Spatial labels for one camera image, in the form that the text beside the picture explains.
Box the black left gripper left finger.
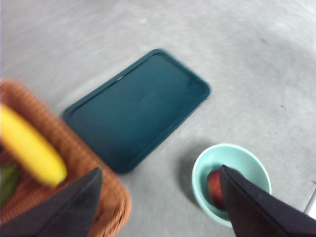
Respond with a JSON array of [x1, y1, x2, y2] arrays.
[[0, 167, 103, 237]]

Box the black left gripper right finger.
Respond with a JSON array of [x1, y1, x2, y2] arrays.
[[219, 164, 316, 237]]

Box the dark red plum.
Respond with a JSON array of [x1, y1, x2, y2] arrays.
[[206, 169, 227, 211]]

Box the teal ceramic bowl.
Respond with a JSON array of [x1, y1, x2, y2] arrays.
[[192, 144, 272, 228]]

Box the brown wicker basket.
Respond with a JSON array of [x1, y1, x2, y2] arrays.
[[0, 79, 133, 237]]

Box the green bumpy avocado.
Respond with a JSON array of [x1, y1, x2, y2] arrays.
[[0, 164, 20, 206]]

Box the yellow banana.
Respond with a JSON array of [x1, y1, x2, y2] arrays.
[[0, 103, 68, 187]]

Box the dark teal rectangular tray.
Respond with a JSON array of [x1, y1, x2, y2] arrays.
[[63, 48, 212, 173]]

